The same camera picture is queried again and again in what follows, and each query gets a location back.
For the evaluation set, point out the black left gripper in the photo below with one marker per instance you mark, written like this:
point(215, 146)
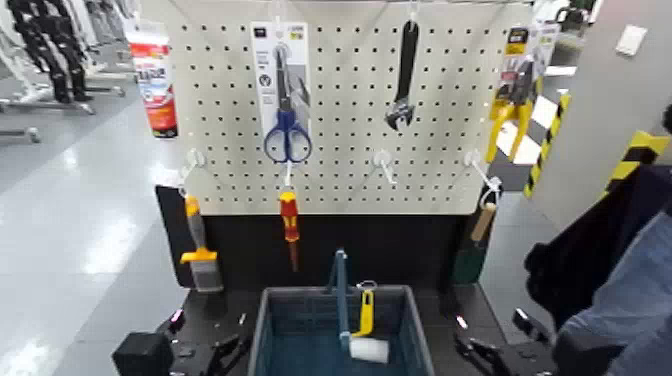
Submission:
point(191, 362)

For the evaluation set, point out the person in dark jacket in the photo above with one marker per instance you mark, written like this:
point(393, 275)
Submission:
point(604, 262)

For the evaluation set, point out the grey rolling stand base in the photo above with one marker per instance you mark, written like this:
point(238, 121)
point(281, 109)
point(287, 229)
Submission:
point(52, 106)

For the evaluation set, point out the yellow-black hazard tape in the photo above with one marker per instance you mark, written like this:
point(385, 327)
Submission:
point(638, 152)

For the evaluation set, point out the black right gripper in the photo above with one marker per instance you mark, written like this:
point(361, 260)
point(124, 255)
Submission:
point(520, 362)

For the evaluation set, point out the red white tube package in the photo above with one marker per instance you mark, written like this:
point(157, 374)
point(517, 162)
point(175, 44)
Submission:
point(157, 84)

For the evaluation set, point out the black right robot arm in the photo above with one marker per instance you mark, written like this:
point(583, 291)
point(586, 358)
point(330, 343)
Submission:
point(533, 336)

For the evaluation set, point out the black background robot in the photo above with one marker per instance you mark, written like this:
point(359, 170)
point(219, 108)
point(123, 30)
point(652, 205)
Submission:
point(52, 52)

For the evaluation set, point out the red-yellow screwdriver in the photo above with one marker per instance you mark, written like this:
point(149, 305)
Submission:
point(288, 215)

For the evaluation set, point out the blue-grey plastic crate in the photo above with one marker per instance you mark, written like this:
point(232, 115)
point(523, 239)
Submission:
point(315, 315)

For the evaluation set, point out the cream perforated pegboard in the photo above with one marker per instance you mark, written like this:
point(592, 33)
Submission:
point(341, 178)

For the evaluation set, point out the black back panel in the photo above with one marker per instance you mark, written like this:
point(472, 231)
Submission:
point(367, 241)

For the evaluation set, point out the white wall plate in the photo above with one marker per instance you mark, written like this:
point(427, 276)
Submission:
point(631, 40)

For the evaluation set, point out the black adjustable wrench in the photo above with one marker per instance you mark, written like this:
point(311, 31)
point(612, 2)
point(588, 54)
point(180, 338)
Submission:
point(407, 63)

